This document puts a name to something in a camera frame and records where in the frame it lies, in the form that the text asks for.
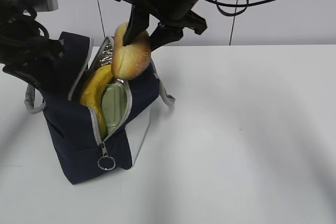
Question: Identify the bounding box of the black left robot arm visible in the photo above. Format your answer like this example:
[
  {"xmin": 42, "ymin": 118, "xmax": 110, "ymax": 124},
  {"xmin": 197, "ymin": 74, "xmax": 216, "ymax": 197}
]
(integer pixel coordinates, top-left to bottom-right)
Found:
[{"xmin": 1, "ymin": 0, "xmax": 65, "ymax": 93}]

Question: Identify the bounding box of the yellow banana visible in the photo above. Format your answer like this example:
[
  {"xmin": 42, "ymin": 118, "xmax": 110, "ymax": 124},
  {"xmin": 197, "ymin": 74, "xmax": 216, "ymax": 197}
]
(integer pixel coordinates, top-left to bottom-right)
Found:
[{"xmin": 80, "ymin": 64, "xmax": 113, "ymax": 137}]

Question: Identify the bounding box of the green lidded glass container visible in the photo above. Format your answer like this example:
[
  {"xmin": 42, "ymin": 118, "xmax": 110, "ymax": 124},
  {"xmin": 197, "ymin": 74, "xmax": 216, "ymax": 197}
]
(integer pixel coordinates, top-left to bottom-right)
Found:
[{"xmin": 101, "ymin": 83, "xmax": 127, "ymax": 134}]

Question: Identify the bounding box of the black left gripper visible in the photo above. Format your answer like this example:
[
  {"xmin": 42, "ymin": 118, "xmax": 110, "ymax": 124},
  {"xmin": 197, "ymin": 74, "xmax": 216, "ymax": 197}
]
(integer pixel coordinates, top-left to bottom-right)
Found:
[{"xmin": 1, "ymin": 36, "xmax": 65, "ymax": 94}]

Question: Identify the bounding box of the navy insulated lunch bag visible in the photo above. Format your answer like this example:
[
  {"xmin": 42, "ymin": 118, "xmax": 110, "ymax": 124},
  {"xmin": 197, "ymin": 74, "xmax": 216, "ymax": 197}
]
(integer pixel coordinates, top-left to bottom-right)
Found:
[{"xmin": 25, "ymin": 32, "xmax": 175, "ymax": 184}]

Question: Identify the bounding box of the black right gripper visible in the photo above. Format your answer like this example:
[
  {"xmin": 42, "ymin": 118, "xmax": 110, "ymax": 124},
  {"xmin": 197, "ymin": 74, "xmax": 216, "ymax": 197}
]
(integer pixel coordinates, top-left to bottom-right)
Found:
[{"xmin": 115, "ymin": 0, "xmax": 207, "ymax": 51}]

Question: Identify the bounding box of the orange yellow mango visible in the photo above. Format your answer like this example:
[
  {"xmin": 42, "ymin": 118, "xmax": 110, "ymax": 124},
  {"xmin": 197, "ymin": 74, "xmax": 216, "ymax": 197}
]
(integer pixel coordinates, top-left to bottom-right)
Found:
[{"xmin": 111, "ymin": 23, "xmax": 151, "ymax": 80}]

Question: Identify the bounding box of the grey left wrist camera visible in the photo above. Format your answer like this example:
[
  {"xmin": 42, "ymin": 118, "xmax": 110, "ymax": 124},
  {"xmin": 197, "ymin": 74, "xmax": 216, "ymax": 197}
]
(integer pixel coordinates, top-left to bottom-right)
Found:
[{"xmin": 30, "ymin": 0, "xmax": 59, "ymax": 12}]

